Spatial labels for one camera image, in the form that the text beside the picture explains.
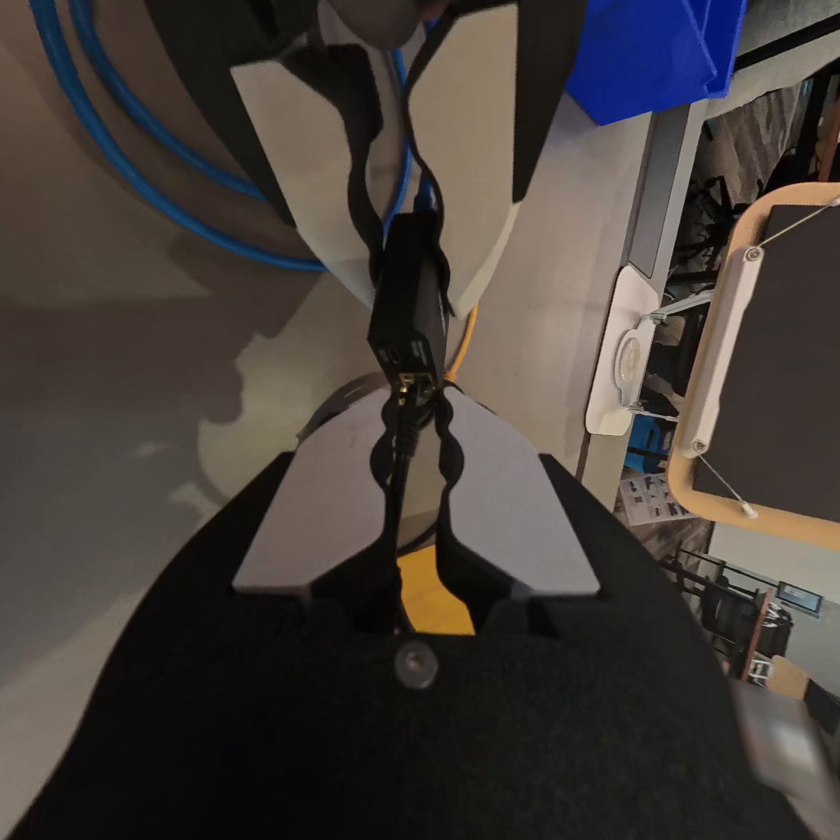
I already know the printed paper sheet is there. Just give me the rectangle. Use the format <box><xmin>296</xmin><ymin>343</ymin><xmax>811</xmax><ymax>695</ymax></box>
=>
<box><xmin>620</xmin><ymin>474</ymin><xmax>691</xmax><ymax>526</ymax></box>

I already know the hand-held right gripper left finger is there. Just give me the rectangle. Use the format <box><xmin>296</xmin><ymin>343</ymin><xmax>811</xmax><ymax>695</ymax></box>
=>
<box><xmin>231</xmin><ymin>390</ymin><xmax>398</xmax><ymax>598</ymax></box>

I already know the wood-edged black board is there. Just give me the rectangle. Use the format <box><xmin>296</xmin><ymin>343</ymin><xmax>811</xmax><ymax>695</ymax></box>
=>
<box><xmin>668</xmin><ymin>184</ymin><xmax>840</xmax><ymax>542</ymax></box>

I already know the white bar bracket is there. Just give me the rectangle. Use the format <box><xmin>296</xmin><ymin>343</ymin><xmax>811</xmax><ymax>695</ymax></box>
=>
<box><xmin>676</xmin><ymin>246</ymin><xmax>765</xmax><ymax>458</ymax></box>

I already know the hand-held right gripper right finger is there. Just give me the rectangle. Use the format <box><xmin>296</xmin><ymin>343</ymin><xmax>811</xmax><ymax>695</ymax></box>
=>
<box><xmin>436</xmin><ymin>390</ymin><xmax>602</xmax><ymax>602</ymax></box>

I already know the blue plastic bin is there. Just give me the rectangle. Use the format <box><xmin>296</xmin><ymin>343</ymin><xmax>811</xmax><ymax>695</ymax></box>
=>
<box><xmin>564</xmin><ymin>0</ymin><xmax>749</xmax><ymax>126</ymax></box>

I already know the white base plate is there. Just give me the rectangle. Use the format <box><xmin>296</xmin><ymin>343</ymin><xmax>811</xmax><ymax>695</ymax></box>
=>
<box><xmin>584</xmin><ymin>262</ymin><xmax>662</xmax><ymax>435</ymax></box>

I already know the blue ethernet cable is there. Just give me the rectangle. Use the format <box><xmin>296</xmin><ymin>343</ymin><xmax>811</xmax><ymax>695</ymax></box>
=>
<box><xmin>29</xmin><ymin>0</ymin><xmax>437</xmax><ymax>271</ymax></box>

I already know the yellow ethernet cable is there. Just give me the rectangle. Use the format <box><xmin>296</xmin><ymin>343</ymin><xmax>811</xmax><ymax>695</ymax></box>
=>
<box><xmin>443</xmin><ymin>305</ymin><xmax>480</xmax><ymax>388</ymax></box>

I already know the black ethernet adapter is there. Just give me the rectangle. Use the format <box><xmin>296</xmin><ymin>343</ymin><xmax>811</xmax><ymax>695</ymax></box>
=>
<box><xmin>366</xmin><ymin>211</ymin><xmax>455</xmax><ymax>395</ymax></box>

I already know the clear acrylic stand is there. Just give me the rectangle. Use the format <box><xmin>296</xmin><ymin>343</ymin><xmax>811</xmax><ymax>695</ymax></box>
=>
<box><xmin>613</xmin><ymin>292</ymin><xmax>715</xmax><ymax>421</ymax></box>

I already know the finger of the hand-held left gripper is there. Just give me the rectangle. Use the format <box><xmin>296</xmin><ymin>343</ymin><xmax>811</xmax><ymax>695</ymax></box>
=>
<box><xmin>403</xmin><ymin>0</ymin><xmax>521</xmax><ymax>319</ymax></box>
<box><xmin>231</xmin><ymin>46</ymin><xmax>388</xmax><ymax>311</ymax></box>

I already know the yellow plastic bin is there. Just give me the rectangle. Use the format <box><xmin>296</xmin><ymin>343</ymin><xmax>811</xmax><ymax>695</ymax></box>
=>
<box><xmin>397</xmin><ymin>548</ymin><xmax>476</xmax><ymax>636</ymax></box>

